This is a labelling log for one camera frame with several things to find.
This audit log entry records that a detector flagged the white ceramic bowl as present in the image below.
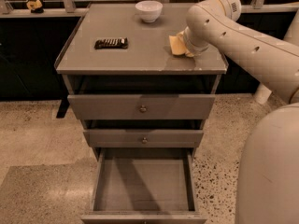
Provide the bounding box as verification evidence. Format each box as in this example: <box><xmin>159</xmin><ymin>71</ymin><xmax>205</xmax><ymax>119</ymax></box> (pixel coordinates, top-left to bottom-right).
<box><xmin>135</xmin><ymin>0</ymin><xmax>163</xmax><ymax>23</ymax></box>

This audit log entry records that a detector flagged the small yellow black figurine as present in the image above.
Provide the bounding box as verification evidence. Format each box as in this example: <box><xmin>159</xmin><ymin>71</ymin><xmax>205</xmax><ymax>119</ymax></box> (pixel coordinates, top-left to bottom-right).
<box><xmin>26</xmin><ymin>0</ymin><xmax>44</xmax><ymax>13</ymax></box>

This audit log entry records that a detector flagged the grey open bottom drawer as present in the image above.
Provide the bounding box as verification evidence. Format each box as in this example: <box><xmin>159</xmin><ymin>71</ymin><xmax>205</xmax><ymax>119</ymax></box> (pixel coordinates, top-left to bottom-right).
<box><xmin>81</xmin><ymin>148</ymin><xmax>206</xmax><ymax>224</ymax></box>

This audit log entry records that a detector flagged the grey top drawer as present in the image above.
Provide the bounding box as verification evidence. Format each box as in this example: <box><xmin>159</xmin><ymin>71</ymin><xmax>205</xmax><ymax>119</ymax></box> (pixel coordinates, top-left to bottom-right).
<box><xmin>68</xmin><ymin>94</ymin><xmax>215</xmax><ymax>119</ymax></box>

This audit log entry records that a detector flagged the yellow sponge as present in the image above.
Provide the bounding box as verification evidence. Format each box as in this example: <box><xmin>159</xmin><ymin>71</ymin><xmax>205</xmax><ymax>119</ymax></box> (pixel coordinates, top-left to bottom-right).
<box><xmin>169</xmin><ymin>35</ymin><xmax>186</xmax><ymax>55</ymax></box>

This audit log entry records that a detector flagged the grey window railing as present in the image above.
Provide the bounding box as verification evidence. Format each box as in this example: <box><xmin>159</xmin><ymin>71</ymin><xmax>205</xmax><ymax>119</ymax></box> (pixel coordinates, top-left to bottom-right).
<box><xmin>0</xmin><ymin>0</ymin><xmax>299</xmax><ymax>19</ymax></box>

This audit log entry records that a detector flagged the dark chocolate bar wrapper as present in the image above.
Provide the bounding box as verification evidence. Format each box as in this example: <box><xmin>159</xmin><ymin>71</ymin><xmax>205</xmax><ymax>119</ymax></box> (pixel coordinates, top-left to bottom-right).
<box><xmin>94</xmin><ymin>37</ymin><xmax>128</xmax><ymax>49</ymax></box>

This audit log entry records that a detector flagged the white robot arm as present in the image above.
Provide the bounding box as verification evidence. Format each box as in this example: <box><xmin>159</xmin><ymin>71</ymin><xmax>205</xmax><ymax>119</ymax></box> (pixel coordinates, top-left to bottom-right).
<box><xmin>183</xmin><ymin>0</ymin><xmax>299</xmax><ymax>224</ymax></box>

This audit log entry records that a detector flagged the grey middle drawer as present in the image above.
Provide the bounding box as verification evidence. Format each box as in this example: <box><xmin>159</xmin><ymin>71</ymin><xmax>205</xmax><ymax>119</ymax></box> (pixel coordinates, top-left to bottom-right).
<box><xmin>83</xmin><ymin>129</ymin><xmax>204</xmax><ymax>147</ymax></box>

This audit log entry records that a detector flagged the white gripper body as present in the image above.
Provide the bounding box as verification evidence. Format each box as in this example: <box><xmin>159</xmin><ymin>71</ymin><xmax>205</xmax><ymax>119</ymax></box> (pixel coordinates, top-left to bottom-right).
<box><xmin>183</xmin><ymin>27</ymin><xmax>209</xmax><ymax>55</ymax></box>

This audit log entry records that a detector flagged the grey drawer cabinet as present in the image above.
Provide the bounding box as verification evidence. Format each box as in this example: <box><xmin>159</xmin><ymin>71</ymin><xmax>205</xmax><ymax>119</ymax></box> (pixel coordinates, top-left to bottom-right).
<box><xmin>54</xmin><ymin>2</ymin><xmax>229</xmax><ymax>161</ymax></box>

